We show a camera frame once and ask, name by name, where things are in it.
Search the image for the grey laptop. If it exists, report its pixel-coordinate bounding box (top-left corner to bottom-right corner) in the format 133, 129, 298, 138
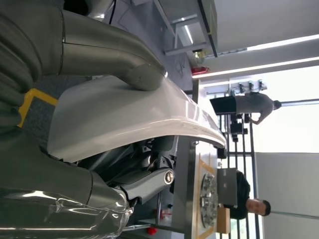
217, 168, 238, 208

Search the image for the cardboard box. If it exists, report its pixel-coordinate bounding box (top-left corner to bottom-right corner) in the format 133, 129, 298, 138
217, 207, 231, 234

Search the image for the grey wheel hubcap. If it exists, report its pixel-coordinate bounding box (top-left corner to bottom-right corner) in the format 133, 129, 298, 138
199, 172, 219, 229

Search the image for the yellow square floor tape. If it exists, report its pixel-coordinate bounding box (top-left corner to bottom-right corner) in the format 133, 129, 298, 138
17, 88, 58, 128

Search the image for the person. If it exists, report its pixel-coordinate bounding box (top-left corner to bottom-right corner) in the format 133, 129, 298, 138
210, 92, 282, 125
225, 170, 271, 221

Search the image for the steel workbench table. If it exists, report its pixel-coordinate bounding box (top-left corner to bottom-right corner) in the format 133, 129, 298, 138
171, 135, 221, 239

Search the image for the black metal equipment frame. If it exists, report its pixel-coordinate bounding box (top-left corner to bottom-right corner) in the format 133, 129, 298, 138
218, 79, 261, 239

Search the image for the small red object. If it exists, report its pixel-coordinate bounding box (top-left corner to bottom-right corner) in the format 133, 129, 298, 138
191, 67, 210, 76

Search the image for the yellow double-rectangle tape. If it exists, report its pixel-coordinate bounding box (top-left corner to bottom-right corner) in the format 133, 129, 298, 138
195, 155, 216, 239

